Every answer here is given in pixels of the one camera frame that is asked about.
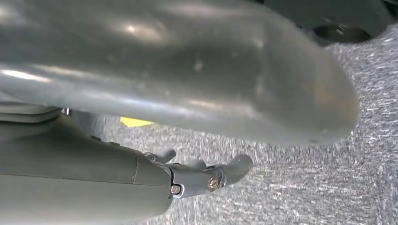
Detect yellow floor tape outline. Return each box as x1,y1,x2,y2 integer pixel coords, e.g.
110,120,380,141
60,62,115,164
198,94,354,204
120,117,154,128

